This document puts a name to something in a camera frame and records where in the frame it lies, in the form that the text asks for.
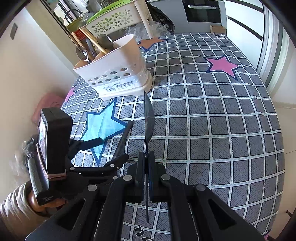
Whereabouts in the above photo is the metal spoon black handle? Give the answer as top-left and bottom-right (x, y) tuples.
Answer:
(144, 92), (154, 223)

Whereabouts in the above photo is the beige plastic utensil holder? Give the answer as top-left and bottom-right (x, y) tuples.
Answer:
(73, 34), (152, 100)

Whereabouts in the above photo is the person's left hand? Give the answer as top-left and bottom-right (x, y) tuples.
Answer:
(27, 188), (67, 212)

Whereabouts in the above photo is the pink plastic stool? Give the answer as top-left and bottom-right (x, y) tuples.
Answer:
(31, 93), (65, 125)

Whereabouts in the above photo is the grey checked tablecloth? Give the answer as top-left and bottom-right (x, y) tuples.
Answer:
(60, 32), (286, 241)

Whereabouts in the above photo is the metal spoon in holder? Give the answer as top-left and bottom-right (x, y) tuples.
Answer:
(75, 46), (91, 64)
(97, 34), (114, 51)

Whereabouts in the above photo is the wooden chopsticks pair left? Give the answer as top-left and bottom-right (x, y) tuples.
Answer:
(83, 37), (97, 61)

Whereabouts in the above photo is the wooden chopsticks pair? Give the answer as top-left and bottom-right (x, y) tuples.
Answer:
(79, 27), (111, 54)
(83, 37), (97, 61)

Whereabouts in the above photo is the wooden chopsticks pair right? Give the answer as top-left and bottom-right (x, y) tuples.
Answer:
(79, 27), (111, 54)

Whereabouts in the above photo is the red plastic basket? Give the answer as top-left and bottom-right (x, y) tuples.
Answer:
(71, 30), (86, 46)

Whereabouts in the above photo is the clear plastic bag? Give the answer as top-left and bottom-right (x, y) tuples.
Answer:
(125, 21), (171, 42)

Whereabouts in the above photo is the cardboard box on floor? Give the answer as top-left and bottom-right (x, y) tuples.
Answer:
(210, 25), (227, 35)

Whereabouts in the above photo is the black plastic bag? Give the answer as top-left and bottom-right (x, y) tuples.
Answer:
(145, 1), (175, 34)

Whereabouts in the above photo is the white flower-pattern storage rack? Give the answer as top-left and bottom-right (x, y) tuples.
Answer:
(83, 1), (152, 37)

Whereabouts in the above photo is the green plastic basket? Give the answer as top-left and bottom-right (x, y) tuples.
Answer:
(87, 0), (131, 23)

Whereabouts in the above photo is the black built-in oven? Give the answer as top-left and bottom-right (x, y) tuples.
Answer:
(182, 0), (221, 24)

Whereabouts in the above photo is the white refrigerator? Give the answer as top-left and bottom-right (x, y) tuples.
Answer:
(225, 1), (264, 68)

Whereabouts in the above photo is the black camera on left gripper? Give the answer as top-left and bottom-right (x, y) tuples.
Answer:
(38, 108), (73, 176)

